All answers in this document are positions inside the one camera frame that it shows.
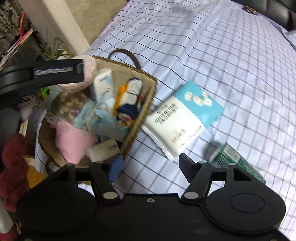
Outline red plush toy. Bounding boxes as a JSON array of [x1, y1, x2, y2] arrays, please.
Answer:
[[0, 133, 31, 241]]

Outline white potted plant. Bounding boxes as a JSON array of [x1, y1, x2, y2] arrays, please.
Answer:
[[33, 37, 74, 60]]

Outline green plastic toy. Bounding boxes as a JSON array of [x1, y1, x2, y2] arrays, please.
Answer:
[[38, 87, 52, 99]]

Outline pink soft cloth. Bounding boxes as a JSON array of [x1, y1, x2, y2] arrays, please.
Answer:
[[55, 121, 98, 164]]

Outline black leather sofa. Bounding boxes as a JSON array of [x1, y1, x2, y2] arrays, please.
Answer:
[[234, 0, 296, 31]]

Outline woven basket with handle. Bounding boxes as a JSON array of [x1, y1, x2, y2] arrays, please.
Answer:
[[38, 50, 157, 181]]

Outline small metal keyring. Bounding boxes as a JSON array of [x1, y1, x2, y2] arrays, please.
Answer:
[[242, 6, 258, 15]]

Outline wide pink tape roll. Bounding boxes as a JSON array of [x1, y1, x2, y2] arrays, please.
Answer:
[[58, 55, 98, 93]]

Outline blue face mask stack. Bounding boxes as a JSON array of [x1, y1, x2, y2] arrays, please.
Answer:
[[72, 100, 130, 142]]

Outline floral sachet pouch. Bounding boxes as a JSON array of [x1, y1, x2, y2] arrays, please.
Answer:
[[51, 91, 91, 124]]

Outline large cloud tissue pack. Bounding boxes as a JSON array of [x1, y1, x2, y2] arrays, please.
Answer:
[[142, 81, 224, 161]]

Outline orange navy patterned cloth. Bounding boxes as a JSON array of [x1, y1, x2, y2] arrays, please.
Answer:
[[113, 78, 144, 127]]

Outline checked white tablecloth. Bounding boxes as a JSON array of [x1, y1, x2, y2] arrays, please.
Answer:
[[86, 1, 295, 240]]

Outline small white tissue pack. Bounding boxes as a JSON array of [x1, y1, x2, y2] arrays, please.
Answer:
[[86, 140, 121, 163]]

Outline green drink can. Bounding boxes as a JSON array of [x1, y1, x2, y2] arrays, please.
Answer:
[[209, 143, 266, 184]]

